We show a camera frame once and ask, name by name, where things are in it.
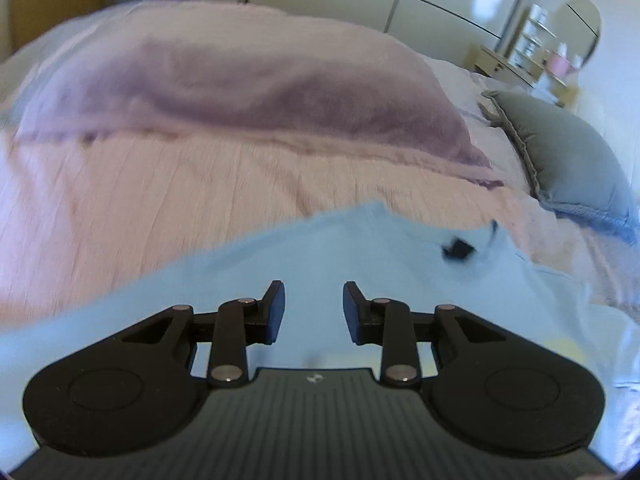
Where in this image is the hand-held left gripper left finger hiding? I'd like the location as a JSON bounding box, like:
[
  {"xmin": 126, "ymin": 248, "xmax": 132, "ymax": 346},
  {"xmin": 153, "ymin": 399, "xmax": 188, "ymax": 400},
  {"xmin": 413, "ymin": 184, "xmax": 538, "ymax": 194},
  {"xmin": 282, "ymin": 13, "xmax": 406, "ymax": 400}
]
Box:
[{"xmin": 118, "ymin": 280, "xmax": 287, "ymax": 389}]

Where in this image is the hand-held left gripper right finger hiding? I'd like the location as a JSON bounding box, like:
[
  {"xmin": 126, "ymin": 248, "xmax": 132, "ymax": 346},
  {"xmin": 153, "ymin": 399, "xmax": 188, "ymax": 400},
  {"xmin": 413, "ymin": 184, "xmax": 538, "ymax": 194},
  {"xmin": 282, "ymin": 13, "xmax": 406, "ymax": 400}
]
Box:
[{"xmin": 342, "ymin": 281, "xmax": 507, "ymax": 389}]

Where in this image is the light blue shirt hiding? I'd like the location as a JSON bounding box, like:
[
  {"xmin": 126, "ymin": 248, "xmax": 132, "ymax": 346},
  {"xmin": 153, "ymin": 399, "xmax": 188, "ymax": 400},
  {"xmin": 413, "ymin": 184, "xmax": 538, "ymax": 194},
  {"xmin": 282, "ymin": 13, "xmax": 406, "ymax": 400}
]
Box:
[{"xmin": 0, "ymin": 200, "xmax": 640, "ymax": 480}]

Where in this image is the pink bedspread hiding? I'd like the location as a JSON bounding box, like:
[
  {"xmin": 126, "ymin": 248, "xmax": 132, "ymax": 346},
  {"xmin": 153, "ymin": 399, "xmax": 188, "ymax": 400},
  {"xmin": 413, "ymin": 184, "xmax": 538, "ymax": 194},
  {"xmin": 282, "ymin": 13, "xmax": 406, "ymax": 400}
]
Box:
[{"xmin": 0, "ymin": 0, "xmax": 640, "ymax": 341}]

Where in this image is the purple fleece blanket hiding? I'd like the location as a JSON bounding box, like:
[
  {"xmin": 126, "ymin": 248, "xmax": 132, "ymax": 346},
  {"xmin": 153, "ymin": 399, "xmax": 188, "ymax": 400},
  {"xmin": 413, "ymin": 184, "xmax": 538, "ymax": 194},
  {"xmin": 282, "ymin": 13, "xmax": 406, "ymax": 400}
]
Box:
[{"xmin": 20, "ymin": 35, "xmax": 506, "ymax": 192}]

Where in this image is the grey pillow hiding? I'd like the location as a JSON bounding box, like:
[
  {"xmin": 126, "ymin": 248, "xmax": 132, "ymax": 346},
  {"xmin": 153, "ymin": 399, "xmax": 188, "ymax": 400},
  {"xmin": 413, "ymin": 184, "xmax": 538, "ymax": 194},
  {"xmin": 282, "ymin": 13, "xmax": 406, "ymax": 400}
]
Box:
[{"xmin": 481, "ymin": 90, "xmax": 640, "ymax": 247}]

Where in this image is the cream dresser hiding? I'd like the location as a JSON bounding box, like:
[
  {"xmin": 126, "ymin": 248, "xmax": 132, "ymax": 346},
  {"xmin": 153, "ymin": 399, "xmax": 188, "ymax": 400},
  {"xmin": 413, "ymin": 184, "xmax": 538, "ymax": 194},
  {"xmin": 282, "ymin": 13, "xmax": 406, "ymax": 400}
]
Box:
[{"xmin": 467, "ymin": 45, "xmax": 577, "ymax": 107}]

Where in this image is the small shelf rack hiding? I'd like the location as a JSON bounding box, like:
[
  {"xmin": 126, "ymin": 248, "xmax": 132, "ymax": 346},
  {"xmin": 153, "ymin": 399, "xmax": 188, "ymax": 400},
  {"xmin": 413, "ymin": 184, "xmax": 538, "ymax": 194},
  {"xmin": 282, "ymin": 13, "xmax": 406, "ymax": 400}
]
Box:
[{"xmin": 509, "ymin": 4, "xmax": 559, "ymax": 70}]

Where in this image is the oval mirror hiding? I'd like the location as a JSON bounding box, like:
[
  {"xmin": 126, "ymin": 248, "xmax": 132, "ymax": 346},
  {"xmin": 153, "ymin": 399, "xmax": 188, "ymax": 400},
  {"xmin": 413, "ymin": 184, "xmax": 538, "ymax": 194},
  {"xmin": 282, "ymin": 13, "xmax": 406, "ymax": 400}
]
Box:
[{"xmin": 550, "ymin": 0, "xmax": 603, "ymax": 69}]

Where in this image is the brown wooden door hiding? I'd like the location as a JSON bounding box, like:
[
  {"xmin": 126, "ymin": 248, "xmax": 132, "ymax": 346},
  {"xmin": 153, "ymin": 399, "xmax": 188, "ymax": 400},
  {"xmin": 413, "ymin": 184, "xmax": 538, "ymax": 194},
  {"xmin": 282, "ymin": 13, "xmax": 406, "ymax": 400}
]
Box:
[{"xmin": 0, "ymin": 0, "xmax": 206, "ymax": 58}]

